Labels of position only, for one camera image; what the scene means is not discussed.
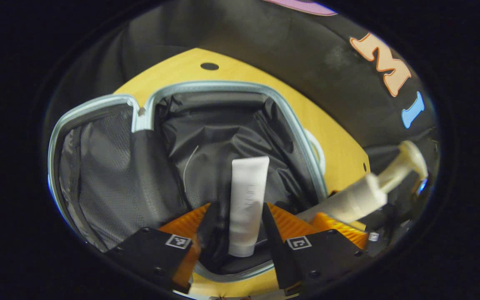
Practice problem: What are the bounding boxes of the white pump bottle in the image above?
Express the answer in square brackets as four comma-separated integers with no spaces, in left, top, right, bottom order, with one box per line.
[296,140,429,224]

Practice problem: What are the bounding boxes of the white skin care tube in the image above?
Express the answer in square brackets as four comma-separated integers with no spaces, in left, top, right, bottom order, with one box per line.
[228,156,270,258]

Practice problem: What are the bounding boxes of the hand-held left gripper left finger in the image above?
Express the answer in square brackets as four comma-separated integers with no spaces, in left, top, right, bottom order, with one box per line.
[105,202,220,294]

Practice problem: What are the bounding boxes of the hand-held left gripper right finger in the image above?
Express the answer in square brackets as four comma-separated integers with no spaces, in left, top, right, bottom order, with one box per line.
[262,202,368,297]

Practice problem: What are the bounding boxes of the black backdrop cloth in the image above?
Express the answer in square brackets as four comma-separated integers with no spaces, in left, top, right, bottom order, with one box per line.
[52,0,438,167]

